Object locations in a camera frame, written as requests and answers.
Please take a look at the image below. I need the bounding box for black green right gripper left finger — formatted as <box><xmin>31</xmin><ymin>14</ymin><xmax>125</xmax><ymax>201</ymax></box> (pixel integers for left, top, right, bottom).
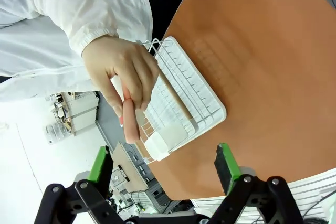
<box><xmin>34</xmin><ymin>145</ymin><xmax>124</xmax><ymax>224</ymax></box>

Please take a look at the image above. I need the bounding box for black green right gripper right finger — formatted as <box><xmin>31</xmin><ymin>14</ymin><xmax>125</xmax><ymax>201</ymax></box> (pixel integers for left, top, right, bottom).
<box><xmin>214</xmin><ymin>142</ymin><xmax>305</xmax><ymax>224</ymax></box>

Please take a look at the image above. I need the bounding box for pink lint roller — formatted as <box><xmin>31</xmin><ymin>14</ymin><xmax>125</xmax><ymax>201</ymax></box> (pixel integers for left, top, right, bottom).
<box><xmin>110</xmin><ymin>76</ymin><xmax>140</xmax><ymax>145</ymax></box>

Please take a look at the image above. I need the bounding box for person's left forearm white sleeve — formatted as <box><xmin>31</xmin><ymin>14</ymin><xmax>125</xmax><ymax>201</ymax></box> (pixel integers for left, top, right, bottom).
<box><xmin>34</xmin><ymin>0</ymin><xmax>120</xmax><ymax>57</ymax></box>

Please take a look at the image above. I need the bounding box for person's left hand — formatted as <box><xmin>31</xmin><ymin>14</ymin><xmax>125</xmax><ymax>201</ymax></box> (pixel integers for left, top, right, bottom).
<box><xmin>81</xmin><ymin>35</ymin><xmax>160</xmax><ymax>117</ymax></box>

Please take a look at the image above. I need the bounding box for brown background desk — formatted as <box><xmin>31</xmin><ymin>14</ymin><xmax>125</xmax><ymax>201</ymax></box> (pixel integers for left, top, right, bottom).
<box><xmin>111</xmin><ymin>141</ymin><xmax>150</xmax><ymax>193</ymax></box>

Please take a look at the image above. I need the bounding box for white storage cabinet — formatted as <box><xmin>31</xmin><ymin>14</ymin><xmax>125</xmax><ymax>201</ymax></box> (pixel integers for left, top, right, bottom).
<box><xmin>68</xmin><ymin>92</ymin><xmax>100</xmax><ymax>137</ymax></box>

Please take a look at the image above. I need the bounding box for cluttered metal shelf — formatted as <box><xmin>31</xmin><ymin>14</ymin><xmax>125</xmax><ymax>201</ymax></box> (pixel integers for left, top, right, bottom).
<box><xmin>44</xmin><ymin>92</ymin><xmax>73</xmax><ymax>145</ymax></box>

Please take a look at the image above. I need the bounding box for white plastic drip tray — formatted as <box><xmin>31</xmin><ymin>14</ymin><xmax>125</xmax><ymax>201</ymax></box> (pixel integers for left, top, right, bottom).
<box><xmin>162</xmin><ymin>36</ymin><xmax>227</xmax><ymax>132</ymax></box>

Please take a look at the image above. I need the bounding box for white slatted panel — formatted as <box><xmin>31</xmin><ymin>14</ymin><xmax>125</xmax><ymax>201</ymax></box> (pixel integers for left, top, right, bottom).
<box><xmin>190</xmin><ymin>167</ymin><xmax>336</xmax><ymax>224</ymax></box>

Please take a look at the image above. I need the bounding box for person in white jacket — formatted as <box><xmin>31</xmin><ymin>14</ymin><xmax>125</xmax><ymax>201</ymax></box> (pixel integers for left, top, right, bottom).
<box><xmin>0</xmin><ymin>0</ymin><xmax>188</xmax><ymax>104</ymax></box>

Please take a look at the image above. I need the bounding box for white wire dish rack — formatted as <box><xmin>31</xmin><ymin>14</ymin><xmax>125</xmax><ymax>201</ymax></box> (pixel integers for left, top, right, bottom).
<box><xmin>135</xmin><ymin>36</ymin><xmax>227</xmax><ymax>166</ymax></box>

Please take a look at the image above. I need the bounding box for black cable bundle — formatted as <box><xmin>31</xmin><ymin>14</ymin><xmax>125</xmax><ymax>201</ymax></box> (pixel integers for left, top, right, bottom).
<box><xmin>301</xmin><ymin>189</ymin><xmax>336</xmax><ymax>224</ymax></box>

